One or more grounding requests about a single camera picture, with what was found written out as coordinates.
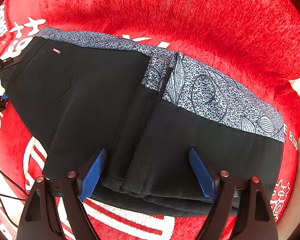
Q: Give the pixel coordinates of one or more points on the red blanket white characters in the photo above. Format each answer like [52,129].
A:
[255,42]

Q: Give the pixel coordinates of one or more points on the black pants patterned waistband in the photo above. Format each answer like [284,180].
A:
[80,92]

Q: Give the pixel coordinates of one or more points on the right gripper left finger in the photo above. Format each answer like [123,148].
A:
[41,217]

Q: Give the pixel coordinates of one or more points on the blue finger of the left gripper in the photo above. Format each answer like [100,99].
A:
[4,97]

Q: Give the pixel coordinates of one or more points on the white pillow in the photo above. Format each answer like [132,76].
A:
[291,216]

